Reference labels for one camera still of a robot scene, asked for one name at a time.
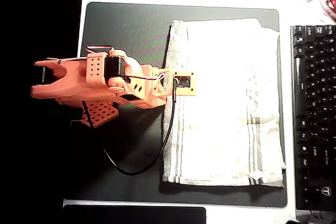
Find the white striped towel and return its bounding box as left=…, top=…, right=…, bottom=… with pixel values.
left=162, top=18, right=287, bottom=188

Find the dark desk mat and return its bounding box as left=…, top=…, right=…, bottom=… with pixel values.
left=62, top=1, right=288, bottom=208

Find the black tablet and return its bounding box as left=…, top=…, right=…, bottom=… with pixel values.
left=62, top=204, right=207, bottom=224

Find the black keyboard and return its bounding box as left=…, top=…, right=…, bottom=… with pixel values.
left=290, top=24, right=336, bottom=212

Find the dark object at desk edge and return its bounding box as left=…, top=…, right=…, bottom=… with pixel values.
left=286, top=212, right=336, bottom=224

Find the orange camera mount plate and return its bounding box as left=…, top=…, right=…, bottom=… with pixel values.
left=167, top=68, right=197, bottom=97

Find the black camera cable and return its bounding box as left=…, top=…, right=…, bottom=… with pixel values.
left=81, top=78, right=177, bottom=176

